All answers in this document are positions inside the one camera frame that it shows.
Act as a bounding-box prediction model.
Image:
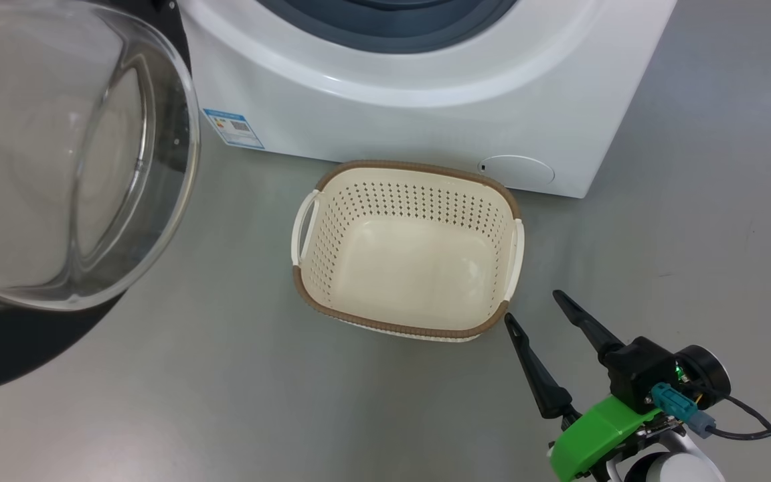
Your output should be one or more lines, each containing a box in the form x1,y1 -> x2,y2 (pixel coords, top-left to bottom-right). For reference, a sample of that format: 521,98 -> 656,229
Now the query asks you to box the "round drain filter cover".
478,155 -> 555,189

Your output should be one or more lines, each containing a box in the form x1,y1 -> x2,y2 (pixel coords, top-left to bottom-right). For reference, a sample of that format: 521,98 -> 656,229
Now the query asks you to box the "grey-blue cable connector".
687,410 -> 717,439

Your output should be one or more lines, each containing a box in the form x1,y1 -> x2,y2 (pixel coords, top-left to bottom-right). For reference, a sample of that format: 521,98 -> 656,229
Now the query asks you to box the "thick black connector cable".
710,407 -> 771,441

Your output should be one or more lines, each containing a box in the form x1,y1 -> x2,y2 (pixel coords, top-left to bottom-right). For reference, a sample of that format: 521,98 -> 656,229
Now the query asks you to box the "black-rimmed glass washer door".
0,0 -> 200,397

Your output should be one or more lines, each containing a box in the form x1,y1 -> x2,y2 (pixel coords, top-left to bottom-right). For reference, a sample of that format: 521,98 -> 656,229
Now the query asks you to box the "blue energy label sticker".
203,108 -> 264,149

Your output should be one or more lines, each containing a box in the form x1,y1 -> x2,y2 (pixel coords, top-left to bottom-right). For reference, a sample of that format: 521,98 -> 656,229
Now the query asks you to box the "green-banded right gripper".
504,290 -> 661,482

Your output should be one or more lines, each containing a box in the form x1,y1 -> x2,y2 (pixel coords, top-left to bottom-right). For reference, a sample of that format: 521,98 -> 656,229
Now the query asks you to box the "grey rubber door gasket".
255,0 -> 520,54

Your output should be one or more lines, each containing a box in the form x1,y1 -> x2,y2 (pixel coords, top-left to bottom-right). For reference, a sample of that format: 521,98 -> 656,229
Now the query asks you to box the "white front-load washing machine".
178,0 -> 677,199

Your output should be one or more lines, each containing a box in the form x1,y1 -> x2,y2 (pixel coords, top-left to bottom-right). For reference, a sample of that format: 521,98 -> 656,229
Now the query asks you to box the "teal cable connector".
651,383 -> 697,420

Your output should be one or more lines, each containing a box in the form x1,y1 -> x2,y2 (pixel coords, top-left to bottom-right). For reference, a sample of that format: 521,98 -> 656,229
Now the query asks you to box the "cream perforated laundry basket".
290,159 -> 525,343

